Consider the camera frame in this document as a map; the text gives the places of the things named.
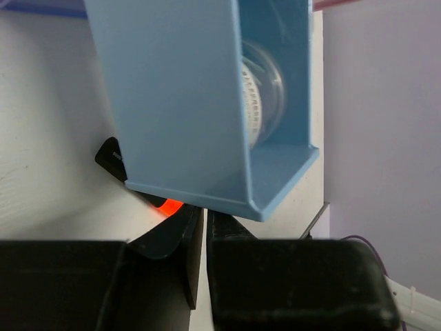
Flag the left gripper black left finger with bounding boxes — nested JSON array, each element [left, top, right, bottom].
[[1, 205, 203, 330]]

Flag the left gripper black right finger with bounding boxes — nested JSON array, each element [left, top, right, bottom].
[[206, 211, 401, 330]]

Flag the small blue drawer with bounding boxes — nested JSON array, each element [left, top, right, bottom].
[[85, 1, 319, 221]]

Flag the white drawer organizer box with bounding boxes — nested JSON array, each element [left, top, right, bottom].
[[311, 11, 324, 149]]

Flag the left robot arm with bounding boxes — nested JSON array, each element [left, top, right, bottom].
[[1, 205, 440, 330]]

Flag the orange cap highlighter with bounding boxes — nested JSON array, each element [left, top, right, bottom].
[[94, 137, 184, 218]]

